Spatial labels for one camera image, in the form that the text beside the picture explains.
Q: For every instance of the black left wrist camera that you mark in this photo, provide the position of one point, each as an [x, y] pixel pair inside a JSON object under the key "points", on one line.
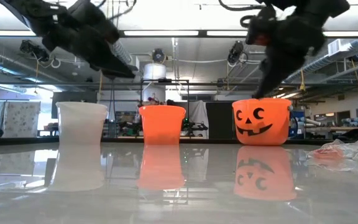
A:
{"points": [[95, 18]]}

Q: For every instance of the small black background robot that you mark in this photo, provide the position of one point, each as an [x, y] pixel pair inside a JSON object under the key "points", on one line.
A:
{"points": [[196, 126]]}

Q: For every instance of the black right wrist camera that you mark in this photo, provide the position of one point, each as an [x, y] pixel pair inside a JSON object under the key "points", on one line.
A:
{"points": [[258, 28]]}

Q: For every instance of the dark wall monitor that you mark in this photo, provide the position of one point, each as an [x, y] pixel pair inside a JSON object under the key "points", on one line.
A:
{"points": [[73, 96]]}

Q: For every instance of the orange smiling pumpkin bucket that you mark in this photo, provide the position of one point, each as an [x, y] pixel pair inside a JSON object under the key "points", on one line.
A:
{"points": [[261, 121]]}

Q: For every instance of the ceiling light rail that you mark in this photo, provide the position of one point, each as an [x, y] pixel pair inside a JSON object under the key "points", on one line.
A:
{"points": [[160, 33]]}

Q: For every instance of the person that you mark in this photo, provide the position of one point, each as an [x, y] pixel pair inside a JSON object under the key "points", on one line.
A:
{"points": [[153, 100]]}

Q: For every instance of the white plastic bucket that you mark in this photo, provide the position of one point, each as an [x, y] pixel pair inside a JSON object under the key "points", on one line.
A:
{"points": [[81, 123]]}

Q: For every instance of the silver spiral duct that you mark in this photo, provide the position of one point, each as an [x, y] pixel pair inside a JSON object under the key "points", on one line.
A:
{"points": [[121, 53]]}

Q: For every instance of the orange gummy in clear wrapper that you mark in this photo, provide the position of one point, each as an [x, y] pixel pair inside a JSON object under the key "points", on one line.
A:
{"points": [[329, 152]]}

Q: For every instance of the white cylindrical tank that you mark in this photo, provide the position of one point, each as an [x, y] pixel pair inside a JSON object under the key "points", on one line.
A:
{"points": [[154, 71]]}

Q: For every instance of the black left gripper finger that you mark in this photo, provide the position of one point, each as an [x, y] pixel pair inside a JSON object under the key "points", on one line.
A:
{"points": [[113, 68]]}

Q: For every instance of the black ceiling camera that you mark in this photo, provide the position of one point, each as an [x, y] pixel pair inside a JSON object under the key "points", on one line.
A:
{"points": [[158, 56]]}

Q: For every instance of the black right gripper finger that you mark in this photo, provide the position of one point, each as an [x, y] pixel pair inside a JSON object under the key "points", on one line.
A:
{"points": [[275, 74]]}

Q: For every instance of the black ceiling device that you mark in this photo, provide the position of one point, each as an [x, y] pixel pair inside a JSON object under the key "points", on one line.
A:
{"points": [[235, 51]]}

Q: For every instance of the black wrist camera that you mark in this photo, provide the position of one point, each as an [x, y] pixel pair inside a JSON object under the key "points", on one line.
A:
{"points": [[95, 18], [258, 28]]}

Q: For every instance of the wooden workbench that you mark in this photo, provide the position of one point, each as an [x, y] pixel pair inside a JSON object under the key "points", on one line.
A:
{"points": [[337, 128]]}

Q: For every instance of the orange angry-face pumpkin bucket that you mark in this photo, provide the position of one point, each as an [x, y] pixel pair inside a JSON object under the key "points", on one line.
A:
{"points": [[162, 124]]}

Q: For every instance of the patterned grey curtain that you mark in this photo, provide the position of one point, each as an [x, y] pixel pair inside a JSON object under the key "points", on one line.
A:
{"points": [[20, 118]]}

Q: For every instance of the white hanging cloth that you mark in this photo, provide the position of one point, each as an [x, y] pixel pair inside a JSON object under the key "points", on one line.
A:
{"points": [[199, 113]]}

